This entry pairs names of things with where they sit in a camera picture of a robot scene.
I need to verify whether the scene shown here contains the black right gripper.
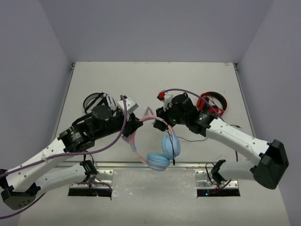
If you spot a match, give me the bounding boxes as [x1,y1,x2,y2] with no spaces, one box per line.
[154,102,188,131]

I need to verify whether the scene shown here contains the pink blue cat-ear headphones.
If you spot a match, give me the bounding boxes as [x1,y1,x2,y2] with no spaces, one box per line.
[122,107,181,171]

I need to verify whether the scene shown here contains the thin black headphone cable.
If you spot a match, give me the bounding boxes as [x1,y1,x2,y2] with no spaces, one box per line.
[164,122,243,165]

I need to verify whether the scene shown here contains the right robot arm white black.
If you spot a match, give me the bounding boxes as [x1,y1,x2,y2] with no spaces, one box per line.
[156,91,289,189]

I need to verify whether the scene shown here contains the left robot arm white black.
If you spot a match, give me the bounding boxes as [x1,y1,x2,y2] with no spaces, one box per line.
[0,103,142,212]

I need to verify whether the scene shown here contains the white black headphones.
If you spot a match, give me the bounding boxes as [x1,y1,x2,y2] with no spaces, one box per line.
[83,92,117,114]

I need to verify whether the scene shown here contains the red black headphones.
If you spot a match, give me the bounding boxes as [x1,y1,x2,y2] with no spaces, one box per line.
[196,91,228,116]

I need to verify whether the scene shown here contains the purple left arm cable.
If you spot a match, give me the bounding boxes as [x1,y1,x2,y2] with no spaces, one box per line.
[0,95,130,218]

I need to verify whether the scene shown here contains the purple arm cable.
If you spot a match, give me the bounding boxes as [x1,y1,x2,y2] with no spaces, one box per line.
[162,88,238,189]
[0,95,130,218]

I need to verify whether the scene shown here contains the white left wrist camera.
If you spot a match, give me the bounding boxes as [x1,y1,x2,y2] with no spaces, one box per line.
[117,96,138,114]

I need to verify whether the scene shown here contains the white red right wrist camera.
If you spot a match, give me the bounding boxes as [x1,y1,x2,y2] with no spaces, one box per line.
[157,91,174,111]

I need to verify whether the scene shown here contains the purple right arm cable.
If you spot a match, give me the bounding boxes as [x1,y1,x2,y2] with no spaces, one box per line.
[162,88,238,189]

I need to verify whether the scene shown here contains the left metal mounting bracket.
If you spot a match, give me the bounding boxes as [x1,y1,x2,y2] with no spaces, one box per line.
[69,169,114,189]

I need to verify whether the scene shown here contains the metal mounting bracket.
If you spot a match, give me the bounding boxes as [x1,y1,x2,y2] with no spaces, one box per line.
[195,168,238,190]
[69,169,114,189]

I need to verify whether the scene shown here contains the right metal mounting bracket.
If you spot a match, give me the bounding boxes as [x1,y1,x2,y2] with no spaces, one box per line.
[195,168,238,190]

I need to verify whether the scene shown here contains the metal rail front table edge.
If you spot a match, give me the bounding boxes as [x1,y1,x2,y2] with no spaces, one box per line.
[58,161,214,169]

